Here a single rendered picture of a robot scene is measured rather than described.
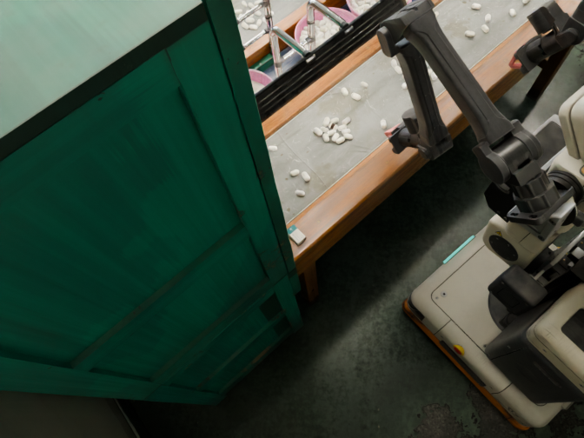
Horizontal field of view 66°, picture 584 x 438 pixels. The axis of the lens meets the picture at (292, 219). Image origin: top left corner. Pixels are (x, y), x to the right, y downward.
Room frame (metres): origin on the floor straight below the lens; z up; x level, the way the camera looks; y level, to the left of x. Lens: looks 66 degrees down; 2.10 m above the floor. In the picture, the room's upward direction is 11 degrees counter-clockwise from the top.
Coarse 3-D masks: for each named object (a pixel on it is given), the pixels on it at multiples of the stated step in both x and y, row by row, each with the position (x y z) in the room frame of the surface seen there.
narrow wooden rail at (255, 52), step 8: (320, 0) 1.52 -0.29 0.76; (328, 0) 1.52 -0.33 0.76; (336, 0) 1.55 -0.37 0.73; (344, 0) 1.57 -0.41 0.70; (304, 8) 1.50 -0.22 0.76; (288, 16) 1.47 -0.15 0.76; (296, 16) 1.46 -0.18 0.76; (280, 24) 1.44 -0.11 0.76; (288, 24) 1.43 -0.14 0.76; (296, 24) 1.43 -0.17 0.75; (288, 32) 1.41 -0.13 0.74; (264, 40) 1.37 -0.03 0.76; (280, 40) 1.39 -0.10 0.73; (248, 48) 1.35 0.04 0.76; (256, 48) 1.34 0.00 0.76; (264, 48) 1.34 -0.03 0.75; (280, 48) 1.38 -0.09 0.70; (248, 56) 1.30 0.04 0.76; (256, 56) 1.32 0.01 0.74; (248, 64) 1.30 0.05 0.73
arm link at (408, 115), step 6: (402, 114) 0.75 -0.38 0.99; (408, 114) 0.73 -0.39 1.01; (414, 114) 0.72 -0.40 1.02; (408, 120) 0.71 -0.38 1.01; (414, 120) 0.70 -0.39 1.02; (408, 126) 0.71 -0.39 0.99; (414, 126) 0.70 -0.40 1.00; (408, 132) 0.70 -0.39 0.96; (414, 132) 0.69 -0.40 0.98; (420, 144) 0.65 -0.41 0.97; (420, 150) 0.63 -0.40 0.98; (426, 150) 0.61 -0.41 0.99; (426, 156) 0.60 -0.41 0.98
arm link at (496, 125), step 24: (384, 24) 0.76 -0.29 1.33; (408, 24) 0.75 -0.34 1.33; (432, 24) 0.68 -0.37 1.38; (432, 48) 0.64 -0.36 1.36; (456, 72) 0.59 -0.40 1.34; (456, 96) 0.56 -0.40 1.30; (480, 96) 0.53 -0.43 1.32; (480, 120) 0.49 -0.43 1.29; (504, 120) 0.48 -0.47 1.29; (480, 144) 0.45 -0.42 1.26; (528, 144) 0.42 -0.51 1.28; (504, 168) 0.39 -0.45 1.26
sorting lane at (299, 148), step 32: (448, 0) 1.41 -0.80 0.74; (480, 0) 1.38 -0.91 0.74; (512, 0) 1.34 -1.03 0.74; (544, 0) 1.31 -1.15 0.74; (448, 32) 1.25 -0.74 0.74; (480, 32) 1.22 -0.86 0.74; (512, 32) 1.18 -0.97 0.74; (384, 64) 1.15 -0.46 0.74; (384, 96) 1.01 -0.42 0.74; (288, 128) 0.96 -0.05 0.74; (320, 128) 0.93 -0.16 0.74; (352, 128) 0.90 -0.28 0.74; (288, 160) 0.83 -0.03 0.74; (320, 160) 0.80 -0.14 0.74; (352, 160) 0.77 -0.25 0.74; (288, 192) 0.70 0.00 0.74; (320, 192) 0.68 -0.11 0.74
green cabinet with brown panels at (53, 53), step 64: (0, 0) 0.45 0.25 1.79; (64, 0) 0.43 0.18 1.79; (128, 0) 0.41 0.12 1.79; (192, 0) 0.39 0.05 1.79; (0, 64) 0.36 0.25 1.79; (64, 64) 0.34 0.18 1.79; (128, 64) 0.34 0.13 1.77; (192, 64) 0.37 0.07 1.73; (0, 128) 0.28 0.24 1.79; (64, 128) 0.30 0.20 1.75; (128, 128) 0.33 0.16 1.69; (192, 128) 0.37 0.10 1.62; (256, 128) 0.40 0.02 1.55; (0, 192) 0.25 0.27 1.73; (64, 192) 0.28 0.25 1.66; (128, 192) 0.31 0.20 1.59; (192, 192) 0.35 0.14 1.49; (256, 192) 0.38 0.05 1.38; (0, 256) 0.23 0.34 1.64; (64, 256) 0.25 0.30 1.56; (128, 256) 0.28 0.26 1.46; (192, 256) 0.31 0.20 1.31; (256, 256) 0.37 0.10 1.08; (0, 320) 0.19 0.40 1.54; (64, 320) 0.21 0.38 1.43; (128, 320) 0.22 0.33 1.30; (192, 320) 0.26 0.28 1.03; (0, 384) 0.13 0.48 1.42; (64, 384) 0.14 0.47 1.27; (128, 384) 0.15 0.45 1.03
